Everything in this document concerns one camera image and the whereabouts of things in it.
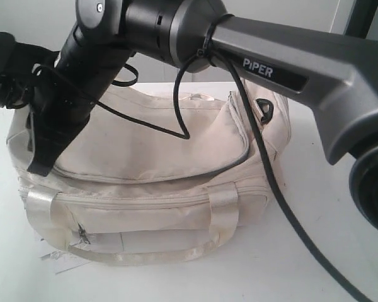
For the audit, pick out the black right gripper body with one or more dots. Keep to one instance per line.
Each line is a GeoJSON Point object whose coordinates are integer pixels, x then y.
{"type": "Point", "coordinates": [67, 90]}

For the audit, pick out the cream fabric duffel bag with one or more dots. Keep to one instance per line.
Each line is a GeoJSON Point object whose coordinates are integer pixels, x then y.
{"type": "Point", "coordinates": [119, 178]}

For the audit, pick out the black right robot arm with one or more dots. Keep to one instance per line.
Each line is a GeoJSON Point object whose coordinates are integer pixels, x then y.
{"type": "Point", "coordinates": [336, 76]}

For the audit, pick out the white paper hang tag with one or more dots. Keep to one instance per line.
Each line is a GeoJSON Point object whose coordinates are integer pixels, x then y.
{"type": "Point", "coordinates": [59, 260]}

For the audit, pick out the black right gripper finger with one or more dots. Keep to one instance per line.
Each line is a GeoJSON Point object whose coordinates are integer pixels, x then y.
{"type": "Point", "coordinates": [50, 133]}

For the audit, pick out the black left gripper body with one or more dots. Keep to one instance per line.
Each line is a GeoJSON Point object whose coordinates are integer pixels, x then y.
{"type": "Point", "coordinates": [17, 77]}

